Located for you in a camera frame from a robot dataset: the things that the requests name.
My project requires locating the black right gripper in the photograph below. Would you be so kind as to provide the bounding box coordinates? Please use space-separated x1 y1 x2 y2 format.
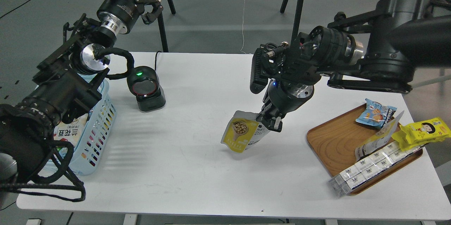
257 80 314 132

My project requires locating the round wooden tray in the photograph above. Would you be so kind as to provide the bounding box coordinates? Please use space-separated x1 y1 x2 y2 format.
307 105 423 177

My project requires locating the black barcode scanner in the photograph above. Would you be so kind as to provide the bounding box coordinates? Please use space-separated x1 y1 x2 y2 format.
126 66 166 113

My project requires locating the white yellow snack pouch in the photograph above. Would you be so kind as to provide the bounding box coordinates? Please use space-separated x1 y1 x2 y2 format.
354 111 404 161

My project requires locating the black trestle leg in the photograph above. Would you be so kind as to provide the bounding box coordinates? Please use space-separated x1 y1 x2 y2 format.
280 0 309 54
148 0 176 53

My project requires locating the light blue plastic basket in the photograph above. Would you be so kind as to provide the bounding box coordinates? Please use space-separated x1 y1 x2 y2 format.
35 77 117 176

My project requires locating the clear pack of white boxes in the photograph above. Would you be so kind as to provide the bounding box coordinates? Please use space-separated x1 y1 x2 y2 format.
328 141 422 197

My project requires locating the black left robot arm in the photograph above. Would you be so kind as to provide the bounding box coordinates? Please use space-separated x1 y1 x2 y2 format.
1 0 168 202

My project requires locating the yellow cartoon face snack bag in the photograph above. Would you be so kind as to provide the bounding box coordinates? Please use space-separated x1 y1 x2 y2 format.
391 117 451 151

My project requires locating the black trestle leg right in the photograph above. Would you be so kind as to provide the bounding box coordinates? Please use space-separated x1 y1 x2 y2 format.
280 0 309 54

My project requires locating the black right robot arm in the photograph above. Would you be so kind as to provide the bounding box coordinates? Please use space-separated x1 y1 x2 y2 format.
250 0 451 132

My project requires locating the yellow chickpea snack pouch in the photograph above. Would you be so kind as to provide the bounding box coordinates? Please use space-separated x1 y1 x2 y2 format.
221 110 270 153

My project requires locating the white cord on floor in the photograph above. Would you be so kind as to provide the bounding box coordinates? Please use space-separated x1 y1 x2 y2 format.
240 0 252 55

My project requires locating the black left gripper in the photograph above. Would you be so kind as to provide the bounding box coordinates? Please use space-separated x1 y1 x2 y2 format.
97 0 164 36

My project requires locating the black trestle leg left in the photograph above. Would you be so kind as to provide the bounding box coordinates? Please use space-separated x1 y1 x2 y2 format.
148 0 176 53

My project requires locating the white snack bag in basket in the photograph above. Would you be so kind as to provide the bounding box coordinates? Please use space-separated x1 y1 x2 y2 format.
53 114 88 147

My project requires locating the blue cookie snack packet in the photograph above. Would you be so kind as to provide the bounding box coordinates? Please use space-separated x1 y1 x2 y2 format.
355 98 397 129

